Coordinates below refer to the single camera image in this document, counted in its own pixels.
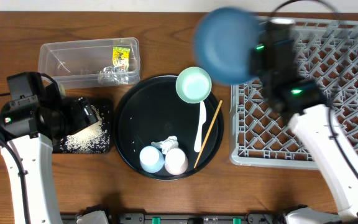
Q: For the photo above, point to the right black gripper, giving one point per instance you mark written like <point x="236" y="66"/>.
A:
<point x="253" y="63"/>

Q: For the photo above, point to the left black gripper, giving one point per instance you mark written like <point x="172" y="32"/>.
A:
<point x="84" y="111"/>

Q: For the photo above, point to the white rice pile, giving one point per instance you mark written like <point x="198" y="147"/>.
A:
<point x="94" y="139"/>

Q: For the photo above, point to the silver foil wrapper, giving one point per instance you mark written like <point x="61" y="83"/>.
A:
<point x="114" y="75"/>

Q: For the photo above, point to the blue plate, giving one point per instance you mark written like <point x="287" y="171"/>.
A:
<point x="223" y="42"/>

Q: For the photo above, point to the yellow snack wrapper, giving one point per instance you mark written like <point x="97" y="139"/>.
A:
<point x="120" y="59"/>

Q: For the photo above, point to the mint green bowl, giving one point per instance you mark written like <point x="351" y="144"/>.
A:
<point x="193" y="85"/>

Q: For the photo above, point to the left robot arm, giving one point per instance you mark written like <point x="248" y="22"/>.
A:
<point x="29" y="128"/>

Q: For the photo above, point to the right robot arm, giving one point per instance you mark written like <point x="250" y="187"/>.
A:
<point x="309" y="116"/>

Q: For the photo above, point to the grey dishwasher rack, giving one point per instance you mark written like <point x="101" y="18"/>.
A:
<point x="326" y="51"/>

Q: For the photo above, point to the black rectangular tray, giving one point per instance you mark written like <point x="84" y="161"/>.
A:
<point x="107" y="106"/>

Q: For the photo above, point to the clear plastic bin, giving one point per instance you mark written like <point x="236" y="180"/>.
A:
<point x="76" y="64"/>

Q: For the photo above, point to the wooden chopstick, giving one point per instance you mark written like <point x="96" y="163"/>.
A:
<point x="208" y="133"/>

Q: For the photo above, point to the black round tray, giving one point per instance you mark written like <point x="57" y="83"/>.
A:
<point x="151" y="111"/>

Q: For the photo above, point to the light blue cup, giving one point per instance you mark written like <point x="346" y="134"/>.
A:
<point x="151" y="159"/>

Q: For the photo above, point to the pink cup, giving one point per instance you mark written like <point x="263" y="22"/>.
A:
<point x="176" y="161"/>

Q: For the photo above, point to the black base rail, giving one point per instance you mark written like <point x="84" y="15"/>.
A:
<point x="139" y="218"/>

